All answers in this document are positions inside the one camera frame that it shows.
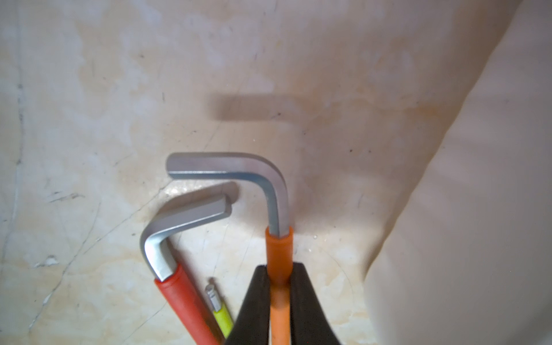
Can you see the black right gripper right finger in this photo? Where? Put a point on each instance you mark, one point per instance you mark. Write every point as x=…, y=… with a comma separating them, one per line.
x=308, y=324

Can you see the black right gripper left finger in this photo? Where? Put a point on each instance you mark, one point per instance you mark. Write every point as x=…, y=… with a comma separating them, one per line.
x=253, y=321

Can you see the green sleeve hex key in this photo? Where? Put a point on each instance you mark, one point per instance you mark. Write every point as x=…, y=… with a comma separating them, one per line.
x=220, y=310

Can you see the orange sleeve hex key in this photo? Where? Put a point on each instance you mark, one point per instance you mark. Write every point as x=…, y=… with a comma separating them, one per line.
x=279, y=234

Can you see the red sleeve hex key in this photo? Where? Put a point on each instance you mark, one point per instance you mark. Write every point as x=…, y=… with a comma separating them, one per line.
x=171, y=278

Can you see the white plastic storage box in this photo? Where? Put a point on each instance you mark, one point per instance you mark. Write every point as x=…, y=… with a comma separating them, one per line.
x=469, y=258

